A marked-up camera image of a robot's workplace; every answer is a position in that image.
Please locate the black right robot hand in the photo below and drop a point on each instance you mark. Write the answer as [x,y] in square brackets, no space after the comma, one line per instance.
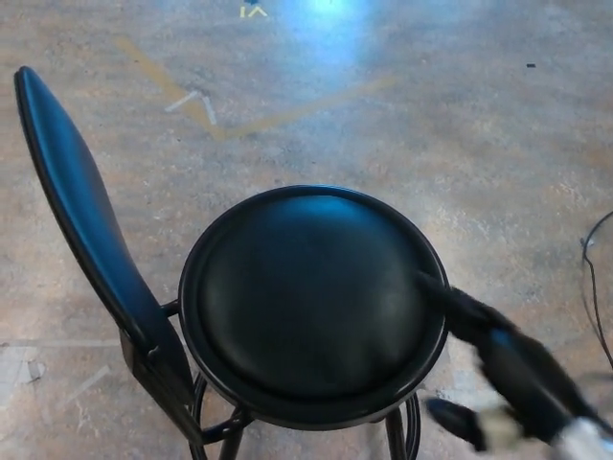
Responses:
[507,364]

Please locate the black swivel bar chair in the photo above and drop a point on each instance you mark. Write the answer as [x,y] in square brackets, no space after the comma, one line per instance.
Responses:
[306,297]

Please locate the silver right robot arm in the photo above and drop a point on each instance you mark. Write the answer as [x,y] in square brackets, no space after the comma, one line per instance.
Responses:
[591,438]

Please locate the faded orange floor tape line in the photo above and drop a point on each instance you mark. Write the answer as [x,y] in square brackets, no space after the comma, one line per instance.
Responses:
[306,110]
[163,81]

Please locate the grey tape strip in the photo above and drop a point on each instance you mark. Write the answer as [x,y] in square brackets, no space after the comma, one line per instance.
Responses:
[209,110]
[181,102]

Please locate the clear diagonal tape strip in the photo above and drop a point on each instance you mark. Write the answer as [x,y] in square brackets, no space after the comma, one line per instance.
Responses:
[88,378]

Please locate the yellow tape chevron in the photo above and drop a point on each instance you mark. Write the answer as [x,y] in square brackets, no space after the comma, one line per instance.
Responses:
[257,10]

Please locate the long thin clear tape strip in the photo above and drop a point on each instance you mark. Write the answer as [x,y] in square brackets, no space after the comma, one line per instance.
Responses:
[57,343]

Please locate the clear tape patch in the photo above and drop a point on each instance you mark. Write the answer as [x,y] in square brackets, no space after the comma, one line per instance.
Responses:
[19,366]

